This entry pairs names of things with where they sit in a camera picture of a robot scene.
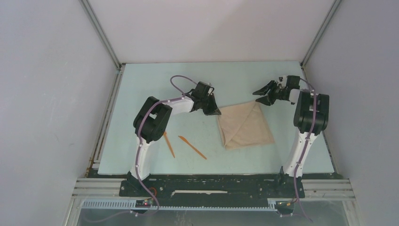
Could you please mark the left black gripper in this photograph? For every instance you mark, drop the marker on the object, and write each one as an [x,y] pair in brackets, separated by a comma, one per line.
[212,110]

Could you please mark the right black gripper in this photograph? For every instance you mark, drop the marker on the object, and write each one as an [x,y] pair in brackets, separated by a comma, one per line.
[264,90]

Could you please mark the beige cloth napkin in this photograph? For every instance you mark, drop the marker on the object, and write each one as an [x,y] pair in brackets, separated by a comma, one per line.
[244,125]

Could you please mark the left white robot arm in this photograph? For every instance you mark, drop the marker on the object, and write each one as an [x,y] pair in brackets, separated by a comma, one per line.
[152,120]

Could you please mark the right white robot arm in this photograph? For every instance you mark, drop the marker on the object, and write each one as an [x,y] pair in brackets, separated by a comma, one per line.
[310,118]

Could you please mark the orange plastic knife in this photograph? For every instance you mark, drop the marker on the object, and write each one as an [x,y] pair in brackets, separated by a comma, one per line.
[192,147]

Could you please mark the orange plastic fork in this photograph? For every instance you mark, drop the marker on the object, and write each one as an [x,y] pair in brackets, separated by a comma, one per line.
[169,144]

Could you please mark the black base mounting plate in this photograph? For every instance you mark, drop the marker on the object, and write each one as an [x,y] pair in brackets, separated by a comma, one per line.
[212,191]

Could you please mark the right corner aluminium post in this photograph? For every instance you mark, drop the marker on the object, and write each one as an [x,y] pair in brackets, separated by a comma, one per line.
[319,34]

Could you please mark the corner aluminium post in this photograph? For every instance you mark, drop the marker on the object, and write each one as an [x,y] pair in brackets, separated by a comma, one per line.
[319,34]
[92,17]

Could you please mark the aluminium frame rail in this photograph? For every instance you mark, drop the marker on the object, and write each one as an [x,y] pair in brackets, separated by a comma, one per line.
[314,189]

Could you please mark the left corner aluminium post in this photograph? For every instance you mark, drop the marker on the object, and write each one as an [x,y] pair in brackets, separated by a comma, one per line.
[92,17]

